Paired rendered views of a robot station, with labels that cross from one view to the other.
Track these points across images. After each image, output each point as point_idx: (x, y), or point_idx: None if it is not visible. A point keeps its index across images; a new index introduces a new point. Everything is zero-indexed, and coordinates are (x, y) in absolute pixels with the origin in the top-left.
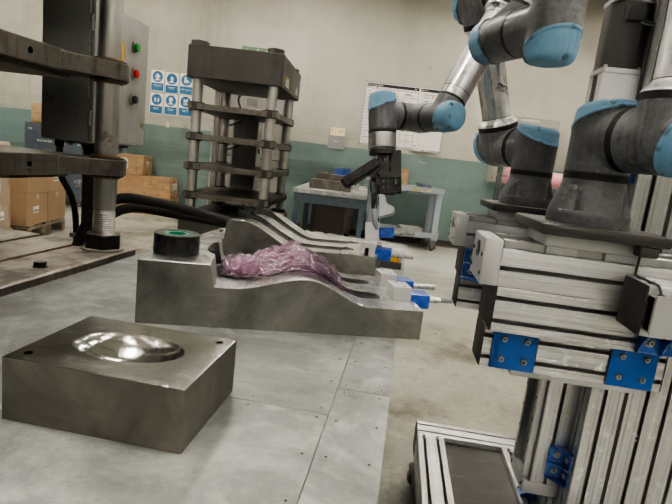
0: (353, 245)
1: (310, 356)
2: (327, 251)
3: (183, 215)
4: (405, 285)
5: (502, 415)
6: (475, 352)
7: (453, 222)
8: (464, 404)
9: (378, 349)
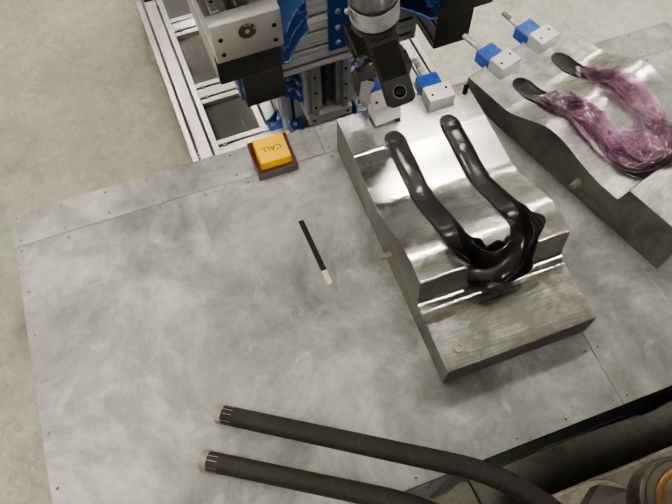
0: (416, 128)
1: (663, 74)
2: (487, 131)
3: (424, 498)
4: (544, 29)
5: (9, 229)
6: (451, 40)
7: (256, 28)
8: (0, 279)
9: (603, 50)
